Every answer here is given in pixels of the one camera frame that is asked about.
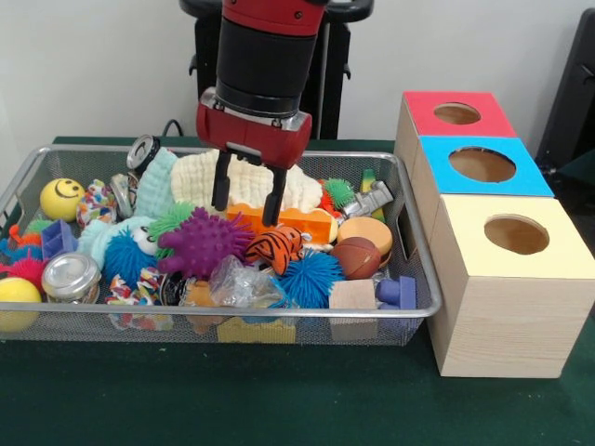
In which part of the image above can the purple spiky ball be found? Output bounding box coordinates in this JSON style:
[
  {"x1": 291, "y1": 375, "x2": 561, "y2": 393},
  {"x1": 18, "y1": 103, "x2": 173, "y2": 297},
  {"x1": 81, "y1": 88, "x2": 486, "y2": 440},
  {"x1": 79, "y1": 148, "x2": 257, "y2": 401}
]
[{"x1": 156, "y1": 208, "x2": 254, "y2": 280}]

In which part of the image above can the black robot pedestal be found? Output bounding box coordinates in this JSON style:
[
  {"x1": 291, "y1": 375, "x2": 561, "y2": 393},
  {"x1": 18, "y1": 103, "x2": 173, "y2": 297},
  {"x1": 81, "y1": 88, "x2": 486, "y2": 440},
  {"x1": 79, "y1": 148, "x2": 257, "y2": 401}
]
[{"x1": 179, "y1": 0, "x2": 375, "y2": 140}]

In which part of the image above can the black chair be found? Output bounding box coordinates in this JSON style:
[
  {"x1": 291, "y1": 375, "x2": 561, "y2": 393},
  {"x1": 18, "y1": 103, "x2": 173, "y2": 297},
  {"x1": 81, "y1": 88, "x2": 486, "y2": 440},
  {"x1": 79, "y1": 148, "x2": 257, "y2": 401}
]
[{"x1": 537, "y1": 7, "x2": 595, "y2": 187}]

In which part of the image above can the shallow clear mesh bin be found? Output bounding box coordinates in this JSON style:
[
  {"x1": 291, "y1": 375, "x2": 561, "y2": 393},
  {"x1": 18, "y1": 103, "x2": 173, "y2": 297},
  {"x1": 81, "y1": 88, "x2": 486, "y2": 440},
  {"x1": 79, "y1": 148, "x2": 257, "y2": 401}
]
[{"x1": 0, "y1": 144, "x2": 444, "y2": 347}]

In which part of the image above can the plain yellow ball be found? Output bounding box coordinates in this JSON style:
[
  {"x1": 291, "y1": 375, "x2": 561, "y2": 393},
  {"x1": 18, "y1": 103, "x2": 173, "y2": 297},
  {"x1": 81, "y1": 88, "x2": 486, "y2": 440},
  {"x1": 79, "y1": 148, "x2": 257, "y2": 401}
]
[{"x1": 0, "y1": 277, "x2": 42, "y2": 334}]

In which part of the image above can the silver metal can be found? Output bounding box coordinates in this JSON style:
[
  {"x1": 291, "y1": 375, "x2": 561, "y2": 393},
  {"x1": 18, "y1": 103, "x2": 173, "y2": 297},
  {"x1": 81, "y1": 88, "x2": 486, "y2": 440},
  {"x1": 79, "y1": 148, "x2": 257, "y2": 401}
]
[{"x1": 41, "y1": 252, "x2": 102, "y2": 304}]

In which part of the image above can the black cable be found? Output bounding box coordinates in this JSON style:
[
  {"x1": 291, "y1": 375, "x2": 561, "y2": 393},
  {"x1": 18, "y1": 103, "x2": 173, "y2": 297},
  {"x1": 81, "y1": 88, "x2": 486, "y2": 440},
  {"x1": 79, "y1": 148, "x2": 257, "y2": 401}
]
[{"x1": 162, "y1": 118, "x2": 187, "y2": 140}]

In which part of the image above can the dark green table cloth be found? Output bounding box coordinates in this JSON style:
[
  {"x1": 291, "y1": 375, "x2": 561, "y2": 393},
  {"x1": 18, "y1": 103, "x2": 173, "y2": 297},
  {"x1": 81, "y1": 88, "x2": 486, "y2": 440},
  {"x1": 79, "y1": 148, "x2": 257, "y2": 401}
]
[{"x1": 0, "y1": 137, "x2": 595, "y2": 446}]

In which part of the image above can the small brown basketball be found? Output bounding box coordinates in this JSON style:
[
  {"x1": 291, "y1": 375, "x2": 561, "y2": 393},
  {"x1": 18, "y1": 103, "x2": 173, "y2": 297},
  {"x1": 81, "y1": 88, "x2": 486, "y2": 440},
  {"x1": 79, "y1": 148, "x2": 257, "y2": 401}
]
[{"x1": 332, "y1": 237, "x2": 382, "y2": 282}]

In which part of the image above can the clear plastic packet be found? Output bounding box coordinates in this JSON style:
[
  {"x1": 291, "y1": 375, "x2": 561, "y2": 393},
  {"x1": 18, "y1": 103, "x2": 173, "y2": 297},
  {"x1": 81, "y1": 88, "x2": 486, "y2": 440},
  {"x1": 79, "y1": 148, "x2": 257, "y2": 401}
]
[{"x1": 209, "y1": 256, "x2": 285, "y2": 309}]

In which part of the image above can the yellow smiley face ball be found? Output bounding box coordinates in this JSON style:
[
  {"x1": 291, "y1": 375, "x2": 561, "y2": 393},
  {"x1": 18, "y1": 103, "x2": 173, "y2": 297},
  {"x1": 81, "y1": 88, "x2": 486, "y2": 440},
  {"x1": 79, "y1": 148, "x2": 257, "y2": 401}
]
[{"x1": 39, "y1": 177, "x2": 86, "y2": 222}]

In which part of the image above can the purple toy block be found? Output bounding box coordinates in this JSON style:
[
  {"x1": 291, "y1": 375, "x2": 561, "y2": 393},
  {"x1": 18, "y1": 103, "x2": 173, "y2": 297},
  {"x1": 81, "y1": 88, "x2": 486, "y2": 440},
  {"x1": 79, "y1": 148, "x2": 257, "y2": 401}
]
[{"x1": 376, "y1": 275, "x2": 417, "y2": 311}]

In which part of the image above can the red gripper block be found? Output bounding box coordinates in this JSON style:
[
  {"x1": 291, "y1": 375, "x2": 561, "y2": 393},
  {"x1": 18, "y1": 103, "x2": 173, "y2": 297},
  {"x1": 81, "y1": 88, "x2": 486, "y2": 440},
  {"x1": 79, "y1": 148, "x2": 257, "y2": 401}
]
[{"x1": 194, "y1": 88, "x2": 315, "y2": 229}]

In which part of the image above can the orange toy building block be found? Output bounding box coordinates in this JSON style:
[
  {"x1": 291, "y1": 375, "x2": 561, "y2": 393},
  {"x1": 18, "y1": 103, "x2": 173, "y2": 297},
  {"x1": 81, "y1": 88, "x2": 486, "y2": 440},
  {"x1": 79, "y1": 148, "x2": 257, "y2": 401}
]
[{"x1": 226, "y1": 203, "x2": 334, "y2": 244}]

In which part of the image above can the toy hamburger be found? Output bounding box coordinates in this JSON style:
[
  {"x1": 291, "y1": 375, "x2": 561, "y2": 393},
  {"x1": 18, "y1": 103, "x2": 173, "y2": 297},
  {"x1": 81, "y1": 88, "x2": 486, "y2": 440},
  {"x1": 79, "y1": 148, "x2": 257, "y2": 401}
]
[{"x1": 337, "y1": 216, "x2": 395, "y2": 269}]

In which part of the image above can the blue spiky ball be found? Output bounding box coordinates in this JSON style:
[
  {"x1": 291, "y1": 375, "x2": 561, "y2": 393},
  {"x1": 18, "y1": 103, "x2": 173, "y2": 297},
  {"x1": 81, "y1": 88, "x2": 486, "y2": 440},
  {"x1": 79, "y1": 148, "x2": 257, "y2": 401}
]
[{"x1": 274, "y1": 251, "x2": 346, "y2": 309}]

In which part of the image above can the cream knitted cloth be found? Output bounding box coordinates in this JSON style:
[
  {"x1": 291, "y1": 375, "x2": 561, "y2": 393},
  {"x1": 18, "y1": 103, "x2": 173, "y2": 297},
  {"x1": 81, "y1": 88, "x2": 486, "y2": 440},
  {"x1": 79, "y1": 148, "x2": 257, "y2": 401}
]
[{"x1": 170, "y1": 149, "x2": 324, "y2": 216}]

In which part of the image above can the wooden box with three holes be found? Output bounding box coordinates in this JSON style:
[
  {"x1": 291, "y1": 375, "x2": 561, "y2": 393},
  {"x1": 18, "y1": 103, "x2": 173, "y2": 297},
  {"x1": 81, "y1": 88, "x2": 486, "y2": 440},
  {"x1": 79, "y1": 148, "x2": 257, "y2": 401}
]
[{"x1": 394, "y1": 90, "x2": 595, "y2": 379}]

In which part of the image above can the green spiky ball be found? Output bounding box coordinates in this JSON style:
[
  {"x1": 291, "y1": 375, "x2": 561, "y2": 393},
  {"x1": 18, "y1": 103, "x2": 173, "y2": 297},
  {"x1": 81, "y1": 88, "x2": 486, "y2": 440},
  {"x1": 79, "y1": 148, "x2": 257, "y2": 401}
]
[{"x1": 149, "y1": 202, "x2": 196, "y2": 244}]

